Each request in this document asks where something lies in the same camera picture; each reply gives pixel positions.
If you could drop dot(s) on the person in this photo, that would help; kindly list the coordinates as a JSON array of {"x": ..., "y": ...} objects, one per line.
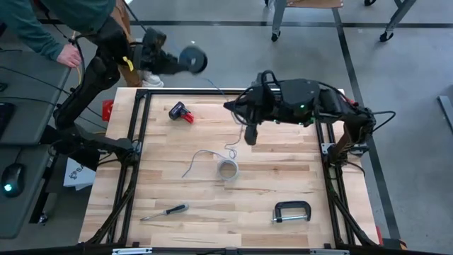
[{"x": 78, "y": 10}]

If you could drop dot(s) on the person's hand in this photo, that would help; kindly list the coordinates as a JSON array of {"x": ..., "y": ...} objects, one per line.
[{"x": 69, "y": 56}]

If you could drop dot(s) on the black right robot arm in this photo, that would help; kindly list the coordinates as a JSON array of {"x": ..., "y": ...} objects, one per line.
[{"x": 354, "y": 113}]

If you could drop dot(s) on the yellow tag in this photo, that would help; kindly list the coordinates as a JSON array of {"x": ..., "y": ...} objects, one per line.
[{"x": 128, "y": 63}]

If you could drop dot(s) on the black case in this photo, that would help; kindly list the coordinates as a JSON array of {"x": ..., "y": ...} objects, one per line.
[{"x": 177, "y": 110}]

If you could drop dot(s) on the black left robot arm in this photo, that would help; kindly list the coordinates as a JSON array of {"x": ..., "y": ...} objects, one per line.
[{"x": 99, "y": 74}]

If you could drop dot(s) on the grey desk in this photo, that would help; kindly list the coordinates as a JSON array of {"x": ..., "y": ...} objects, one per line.
[{"x": 28, "y": 88}]

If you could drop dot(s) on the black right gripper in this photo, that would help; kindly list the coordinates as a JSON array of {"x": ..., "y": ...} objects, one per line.
[{"x": 263, "y": 104}]

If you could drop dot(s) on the wooden workbench grey legs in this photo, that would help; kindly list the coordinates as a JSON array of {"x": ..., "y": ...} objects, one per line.
[{"x": 315, "y": 3}]

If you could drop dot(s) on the black keyboard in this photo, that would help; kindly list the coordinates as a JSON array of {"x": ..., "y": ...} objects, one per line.
[{"x": 5, "y": 120}]

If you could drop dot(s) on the red object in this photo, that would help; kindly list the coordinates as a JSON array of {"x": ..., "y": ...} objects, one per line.
[{"x": 189, "y": 118}]

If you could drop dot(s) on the white printed box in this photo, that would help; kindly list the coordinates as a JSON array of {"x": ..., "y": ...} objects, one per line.
[{"x": 76, "y": 177}]

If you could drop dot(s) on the black computer mouse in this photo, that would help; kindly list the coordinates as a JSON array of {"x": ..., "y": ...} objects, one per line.
[{"x": 12, "y": 178}]

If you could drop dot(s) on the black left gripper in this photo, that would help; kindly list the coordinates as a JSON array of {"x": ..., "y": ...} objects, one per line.
[{"x": 150, "y": 49}]

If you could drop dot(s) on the red table edge clamp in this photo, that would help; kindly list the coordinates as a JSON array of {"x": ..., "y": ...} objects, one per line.
[{"x": 108, "y": 110}]

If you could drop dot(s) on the black C-clamp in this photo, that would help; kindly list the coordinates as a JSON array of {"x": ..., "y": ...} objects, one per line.
[{"x": 292, "y": 204}]

